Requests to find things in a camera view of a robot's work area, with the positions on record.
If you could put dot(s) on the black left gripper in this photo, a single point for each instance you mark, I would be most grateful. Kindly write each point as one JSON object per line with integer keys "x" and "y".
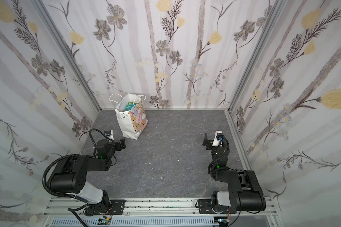
{"x": 120, "y": 144}

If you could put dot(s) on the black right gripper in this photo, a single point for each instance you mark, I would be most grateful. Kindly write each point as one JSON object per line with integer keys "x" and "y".
{"x": 210, "y": 144}

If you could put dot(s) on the white cartoon paper gift bag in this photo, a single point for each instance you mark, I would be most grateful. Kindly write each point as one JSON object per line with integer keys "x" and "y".
{"x": 132, "y": 124}

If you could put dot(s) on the teal snack packet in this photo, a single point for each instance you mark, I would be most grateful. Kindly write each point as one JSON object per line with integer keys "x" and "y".
{"x": 129, "y": 107}

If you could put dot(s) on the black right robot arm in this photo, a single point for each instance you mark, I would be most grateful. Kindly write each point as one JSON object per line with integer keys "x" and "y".
{"x": 243, "y": 193}

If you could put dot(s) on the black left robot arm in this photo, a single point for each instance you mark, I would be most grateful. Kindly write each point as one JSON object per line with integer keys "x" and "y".
{"x": 67, "y": 177}

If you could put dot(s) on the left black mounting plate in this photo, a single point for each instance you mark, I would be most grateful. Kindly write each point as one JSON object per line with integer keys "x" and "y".
{"x": 117, "y": 207}

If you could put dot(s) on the black mounting plate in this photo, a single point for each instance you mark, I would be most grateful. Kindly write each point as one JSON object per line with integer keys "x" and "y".
{"x": 117, "y": 207}
{"x": 205, "y": 206}

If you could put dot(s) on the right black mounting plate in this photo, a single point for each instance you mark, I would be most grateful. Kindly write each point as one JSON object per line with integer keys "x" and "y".
{"x": 205, "y": 206}

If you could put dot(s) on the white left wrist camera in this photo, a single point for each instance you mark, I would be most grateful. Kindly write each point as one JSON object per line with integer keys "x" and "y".
{"x": 109, "y": 134}

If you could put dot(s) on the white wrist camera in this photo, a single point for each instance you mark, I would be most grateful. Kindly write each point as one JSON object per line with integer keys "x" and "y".
{"x": 218, "y": 138}
{"x": 109, "y": 134}

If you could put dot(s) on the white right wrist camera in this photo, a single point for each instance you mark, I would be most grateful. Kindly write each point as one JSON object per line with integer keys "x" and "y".
{"x": 218, "y": 138}

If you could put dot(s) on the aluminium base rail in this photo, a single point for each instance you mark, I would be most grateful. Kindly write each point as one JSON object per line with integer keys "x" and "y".
{"x": 57, "y": 214}

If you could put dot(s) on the white slotted cable duct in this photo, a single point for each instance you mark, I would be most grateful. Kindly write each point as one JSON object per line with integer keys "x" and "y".
{"x": 151, "y": 222}

